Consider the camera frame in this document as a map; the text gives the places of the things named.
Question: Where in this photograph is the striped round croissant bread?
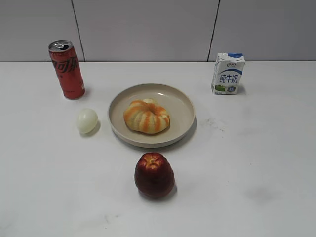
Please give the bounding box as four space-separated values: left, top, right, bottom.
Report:
123 98 170 134

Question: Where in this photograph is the beige round plate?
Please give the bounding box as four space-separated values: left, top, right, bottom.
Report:
108 83 195 148

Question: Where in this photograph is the dark red apple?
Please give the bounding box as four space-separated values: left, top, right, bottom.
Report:
134 152 175 199

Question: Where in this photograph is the white egg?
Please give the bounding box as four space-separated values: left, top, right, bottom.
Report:
76 108 98 134

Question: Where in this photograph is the white blue milk carton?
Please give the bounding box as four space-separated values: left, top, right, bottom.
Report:
211 53 245 95

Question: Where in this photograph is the red cola can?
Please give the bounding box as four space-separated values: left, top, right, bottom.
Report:
48 40 85 100

